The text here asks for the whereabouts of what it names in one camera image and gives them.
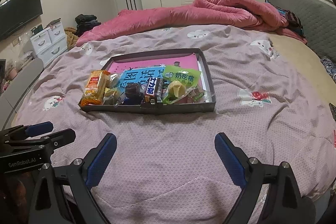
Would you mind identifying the orange cracker packet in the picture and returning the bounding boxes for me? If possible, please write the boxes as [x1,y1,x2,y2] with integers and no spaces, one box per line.
[79,70,110,107]

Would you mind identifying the yellow snack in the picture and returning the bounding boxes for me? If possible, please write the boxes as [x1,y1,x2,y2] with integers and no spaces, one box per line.
[106,73,120,89]

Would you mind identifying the snickers chocolate bar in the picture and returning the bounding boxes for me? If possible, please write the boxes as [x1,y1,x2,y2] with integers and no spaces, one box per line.
[141,77,163,109]

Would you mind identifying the green milk candy bag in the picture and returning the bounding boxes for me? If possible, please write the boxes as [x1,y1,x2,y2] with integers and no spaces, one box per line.
[161,65,202,105]

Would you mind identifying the small green cake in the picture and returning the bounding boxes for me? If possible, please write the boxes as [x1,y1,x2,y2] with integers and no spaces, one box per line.
[103,87,126,106]

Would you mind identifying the blue cookie packet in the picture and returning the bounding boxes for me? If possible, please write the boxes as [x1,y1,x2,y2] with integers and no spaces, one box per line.
[122,98,142,105]

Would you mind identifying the person's left hand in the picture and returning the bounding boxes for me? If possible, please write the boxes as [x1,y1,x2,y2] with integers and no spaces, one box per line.
[1,172,34,223]

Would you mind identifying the white drawer cabinet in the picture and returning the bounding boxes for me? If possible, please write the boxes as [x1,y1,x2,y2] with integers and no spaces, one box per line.
[29,18,68,67]

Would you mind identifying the pink patterned bed sheet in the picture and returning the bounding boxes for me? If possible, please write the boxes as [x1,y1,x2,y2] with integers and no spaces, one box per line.
[15,25,335,223]

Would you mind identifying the pink and blue book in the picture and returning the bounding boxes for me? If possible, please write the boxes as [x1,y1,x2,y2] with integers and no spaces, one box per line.
[107,53,201,88]

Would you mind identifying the brown fuzzy blanket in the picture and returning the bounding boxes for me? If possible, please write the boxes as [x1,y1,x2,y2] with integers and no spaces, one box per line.
[64,27,78,51]

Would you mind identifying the pile of dark clothes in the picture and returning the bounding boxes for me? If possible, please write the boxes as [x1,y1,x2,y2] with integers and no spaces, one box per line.
[75,14,101,37]

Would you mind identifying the dark shallow box tray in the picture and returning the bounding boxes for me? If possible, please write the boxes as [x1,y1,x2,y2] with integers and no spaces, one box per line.
[81,48,216,115]

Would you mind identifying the dark folded clothes by headboard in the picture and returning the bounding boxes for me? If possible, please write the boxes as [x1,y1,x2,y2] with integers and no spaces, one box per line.
[273,5,306,39]

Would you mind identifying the grey padded headboard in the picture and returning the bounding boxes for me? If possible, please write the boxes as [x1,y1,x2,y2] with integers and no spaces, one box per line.
[268,0,335,62]

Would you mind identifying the red pink quilt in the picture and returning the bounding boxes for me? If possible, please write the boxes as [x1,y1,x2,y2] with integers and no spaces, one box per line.
[76,0,307,47]

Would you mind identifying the black wall television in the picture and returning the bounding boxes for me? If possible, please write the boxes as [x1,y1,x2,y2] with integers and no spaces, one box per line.
[0,0,43,40]

